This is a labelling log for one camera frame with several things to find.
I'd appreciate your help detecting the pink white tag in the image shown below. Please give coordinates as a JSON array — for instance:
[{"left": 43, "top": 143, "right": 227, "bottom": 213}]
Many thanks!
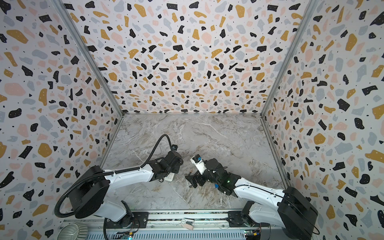
[{"left": 181, "top": 218, "right": 195, "bottom": 231}]

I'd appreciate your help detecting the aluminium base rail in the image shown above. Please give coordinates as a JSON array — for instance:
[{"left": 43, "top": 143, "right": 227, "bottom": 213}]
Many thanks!
[{"left": 59, "top": 209, "right": 316, "bottom": 240}]

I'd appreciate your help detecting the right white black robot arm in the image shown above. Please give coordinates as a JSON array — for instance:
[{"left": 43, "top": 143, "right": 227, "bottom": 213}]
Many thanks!
[{"left": 186, "top": 155, "right": 320, "bottom": 240}]

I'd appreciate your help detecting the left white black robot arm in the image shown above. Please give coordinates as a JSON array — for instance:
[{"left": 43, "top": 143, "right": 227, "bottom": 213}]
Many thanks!
[{"left": 69, "top": 151, "right": 184, "bottom": 228}]

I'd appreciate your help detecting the metal ribbed bowl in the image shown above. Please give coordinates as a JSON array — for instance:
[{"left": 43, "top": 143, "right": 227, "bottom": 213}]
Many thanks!
[{"left": 57, "top": 223, "right": 88, "bottom": 240}]

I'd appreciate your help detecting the white remote control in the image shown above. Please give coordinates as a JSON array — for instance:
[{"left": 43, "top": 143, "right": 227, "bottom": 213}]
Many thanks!
[{"left": 164, "top": 173, "right": 175, "bottom": 182}]

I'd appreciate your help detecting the black corrugated cable conduit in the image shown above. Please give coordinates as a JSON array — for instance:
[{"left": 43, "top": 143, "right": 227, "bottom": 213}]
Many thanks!
[{"left": 53, "top": 133, "right": 175, "bottom": 240}]

